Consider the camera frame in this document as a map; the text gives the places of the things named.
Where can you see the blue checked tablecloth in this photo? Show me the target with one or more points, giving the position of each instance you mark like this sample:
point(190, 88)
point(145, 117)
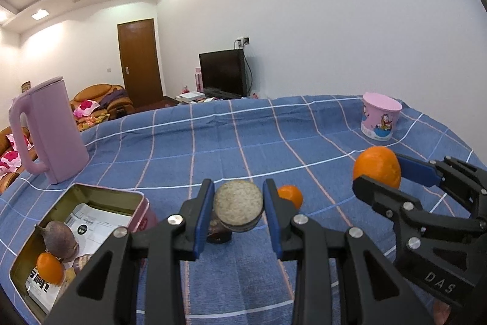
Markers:
point(266, 142)

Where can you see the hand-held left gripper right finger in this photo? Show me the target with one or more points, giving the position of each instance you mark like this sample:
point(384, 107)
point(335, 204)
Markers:
point(274, 222)

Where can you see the white flat box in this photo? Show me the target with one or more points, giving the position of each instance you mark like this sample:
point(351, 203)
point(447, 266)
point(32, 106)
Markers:
point(192, 96)

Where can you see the printed paper sheets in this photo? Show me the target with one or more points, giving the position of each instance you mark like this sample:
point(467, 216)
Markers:
point(99, 226)

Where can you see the large orange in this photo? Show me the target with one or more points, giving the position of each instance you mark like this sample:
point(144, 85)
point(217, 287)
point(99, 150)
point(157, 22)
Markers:
point(376, 165)

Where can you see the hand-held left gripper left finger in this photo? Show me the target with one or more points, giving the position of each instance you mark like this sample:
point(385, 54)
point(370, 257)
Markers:
point(203, 218)

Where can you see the pink plastic jug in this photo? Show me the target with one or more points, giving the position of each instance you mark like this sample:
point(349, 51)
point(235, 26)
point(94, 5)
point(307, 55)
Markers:
point(57, 127)

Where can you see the dark chocolate round cake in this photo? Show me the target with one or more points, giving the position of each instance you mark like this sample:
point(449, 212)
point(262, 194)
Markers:
point(220, 231)

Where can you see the round sandwich biscuit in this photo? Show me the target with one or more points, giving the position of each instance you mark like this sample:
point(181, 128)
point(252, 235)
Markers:
point(237, 201)

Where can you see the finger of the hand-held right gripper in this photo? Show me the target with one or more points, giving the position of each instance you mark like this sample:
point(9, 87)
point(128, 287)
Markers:
point(418, 170)
point(380, 195)

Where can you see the brown leather sofa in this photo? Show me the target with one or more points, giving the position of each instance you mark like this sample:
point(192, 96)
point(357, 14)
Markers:
point(7, 184)
point(91, 91)

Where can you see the black television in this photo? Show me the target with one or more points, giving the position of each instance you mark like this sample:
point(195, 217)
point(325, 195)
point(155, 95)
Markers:
point(221, 73)

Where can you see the wall power socket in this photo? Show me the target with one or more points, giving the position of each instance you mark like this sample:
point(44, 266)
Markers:
point(243, 41)

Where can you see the brown wooden door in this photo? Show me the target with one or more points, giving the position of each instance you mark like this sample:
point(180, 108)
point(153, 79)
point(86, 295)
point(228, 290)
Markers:
point(139, 62)

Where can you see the purple cloth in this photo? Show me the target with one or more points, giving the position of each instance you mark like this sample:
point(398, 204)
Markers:
point(114, 97)

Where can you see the dull purple round fruit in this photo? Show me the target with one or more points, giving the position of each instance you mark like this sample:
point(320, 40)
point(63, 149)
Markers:
point(57, 239)

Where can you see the pink rectangular tin box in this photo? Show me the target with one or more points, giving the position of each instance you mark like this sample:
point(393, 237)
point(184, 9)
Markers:
point(142, 212)

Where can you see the pink floral cushion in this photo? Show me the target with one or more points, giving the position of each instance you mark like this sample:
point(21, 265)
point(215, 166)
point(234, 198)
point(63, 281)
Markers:
point(15, 140)
point(86, 108)
point(9, 162)

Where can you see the tan round fruit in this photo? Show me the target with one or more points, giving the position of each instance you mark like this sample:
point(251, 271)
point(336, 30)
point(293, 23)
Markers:
point(69, 276)

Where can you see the rectangular ceiling light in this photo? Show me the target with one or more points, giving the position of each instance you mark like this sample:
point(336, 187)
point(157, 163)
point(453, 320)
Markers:
point(40, 14)

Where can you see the pink cartoon cup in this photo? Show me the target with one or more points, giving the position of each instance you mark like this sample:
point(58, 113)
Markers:
point(380, 117)

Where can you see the small orange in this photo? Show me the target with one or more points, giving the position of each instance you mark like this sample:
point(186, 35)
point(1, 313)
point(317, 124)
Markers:
point(49, 268)
point(293, 195)

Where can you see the pink tall box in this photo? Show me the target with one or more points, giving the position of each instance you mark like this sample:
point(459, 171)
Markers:
point(199, 79)

